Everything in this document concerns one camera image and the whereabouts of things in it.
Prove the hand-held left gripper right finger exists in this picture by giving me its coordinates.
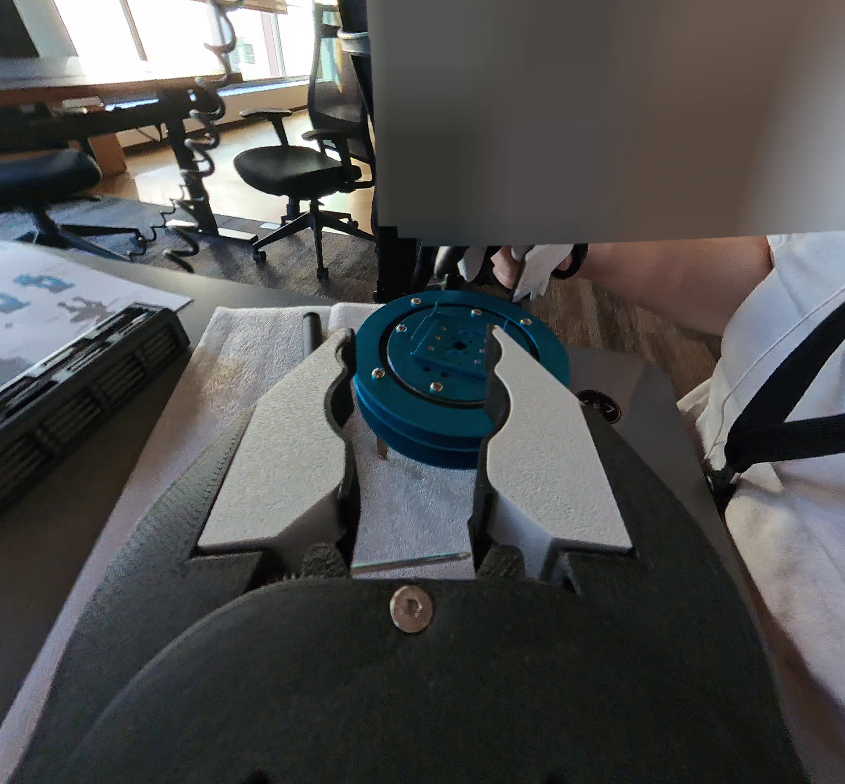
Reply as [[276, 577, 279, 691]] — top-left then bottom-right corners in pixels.
[[469, 324, 635, 579]]

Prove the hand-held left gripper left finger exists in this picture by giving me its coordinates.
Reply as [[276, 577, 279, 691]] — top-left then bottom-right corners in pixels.
[[195, 327, 360, 577]]

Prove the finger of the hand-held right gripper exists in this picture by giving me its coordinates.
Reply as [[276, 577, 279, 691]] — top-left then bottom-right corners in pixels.
[[512, 244, 562, 303], [462, 245, 497, 285]]

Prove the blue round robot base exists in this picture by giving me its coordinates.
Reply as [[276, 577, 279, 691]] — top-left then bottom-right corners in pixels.
[[353, 291, 570, 471]]

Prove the person's right forearm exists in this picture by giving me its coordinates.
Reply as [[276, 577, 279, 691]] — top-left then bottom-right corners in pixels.
[[581, 236, 773, 336]]

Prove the round black desk grommet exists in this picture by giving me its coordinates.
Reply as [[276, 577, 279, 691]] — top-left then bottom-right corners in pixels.
[[576, 389, 623, 425]]

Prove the black desk leg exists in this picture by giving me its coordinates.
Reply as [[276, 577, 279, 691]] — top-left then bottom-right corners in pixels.
[[375, 228, 425, 306]]

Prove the grey desk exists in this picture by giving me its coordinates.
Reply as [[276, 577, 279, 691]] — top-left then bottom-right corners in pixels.
[[0, 239, 734, 725]]

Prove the person's right hand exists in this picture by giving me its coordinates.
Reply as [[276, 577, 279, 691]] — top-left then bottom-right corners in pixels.
[[492, 246, 524, 290]]

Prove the black screwdriver bit case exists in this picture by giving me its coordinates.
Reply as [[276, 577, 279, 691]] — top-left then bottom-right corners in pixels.
[[0, 304, 191, 511]]

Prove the open instruction booklet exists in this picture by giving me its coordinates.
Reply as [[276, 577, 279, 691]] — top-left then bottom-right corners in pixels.
[[0, 239, 192, 369]]

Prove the black armless office chair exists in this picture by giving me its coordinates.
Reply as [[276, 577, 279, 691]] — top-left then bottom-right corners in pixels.
[[0, 149, 133, 264]]

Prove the dark monitor screen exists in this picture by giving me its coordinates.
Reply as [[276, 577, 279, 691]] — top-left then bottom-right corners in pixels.
[[0, 0, 39, 60]]

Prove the yellow-handled screwdriver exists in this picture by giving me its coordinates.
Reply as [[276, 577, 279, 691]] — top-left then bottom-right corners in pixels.
[[351, 552, 471, 577]]

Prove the black lanyard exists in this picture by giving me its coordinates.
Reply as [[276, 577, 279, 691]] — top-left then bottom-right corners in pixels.
[[706, 309, 845, 514]]

